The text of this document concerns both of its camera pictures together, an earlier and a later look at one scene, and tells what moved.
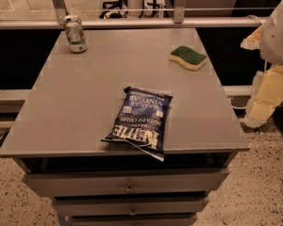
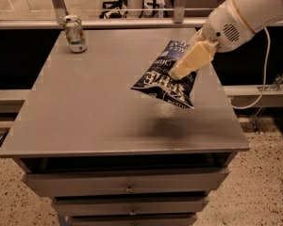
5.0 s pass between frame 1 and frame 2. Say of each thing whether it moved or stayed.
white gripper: moved
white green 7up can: stayed
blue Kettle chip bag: moved
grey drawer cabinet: stayed
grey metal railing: stayed
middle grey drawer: stayed
